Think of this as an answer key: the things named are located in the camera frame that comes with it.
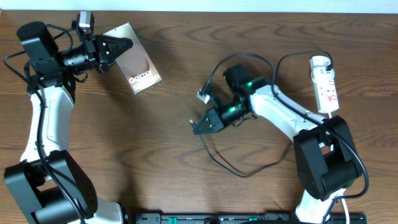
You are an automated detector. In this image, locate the rose gold Galaxy smartphone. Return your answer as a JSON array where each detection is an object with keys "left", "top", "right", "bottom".
[{"left": 104, "top": 22, "right": 162, "bottom": 95}]

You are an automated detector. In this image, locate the black charger cable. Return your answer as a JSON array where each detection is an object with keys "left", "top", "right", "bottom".
[{"left": 190, "top": 50, "right": 335, "bottom": 179}]

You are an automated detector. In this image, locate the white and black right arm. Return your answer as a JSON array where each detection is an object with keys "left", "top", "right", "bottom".
[{"left": 191, "top": 64, "right": 368, "bottom": 223}]

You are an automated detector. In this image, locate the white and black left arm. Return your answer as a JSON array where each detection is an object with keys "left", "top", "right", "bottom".
[{"left": 4, "top": 21, "right": 136, "bottom": 223}]

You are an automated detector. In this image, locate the white charger plug adapter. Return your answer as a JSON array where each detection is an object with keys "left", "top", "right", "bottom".
[{"left": 311, "top": 66, "right": 335, "bottom": 83}]

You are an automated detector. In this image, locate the white power strip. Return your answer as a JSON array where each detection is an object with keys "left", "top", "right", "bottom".
[{"left": 310, "top": 55, "right": 339, "bottom": 114}]

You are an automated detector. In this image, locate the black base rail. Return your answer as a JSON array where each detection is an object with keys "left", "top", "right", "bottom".
[{"left": 123, "top": 212, "right": 368, "bottom": 224}]

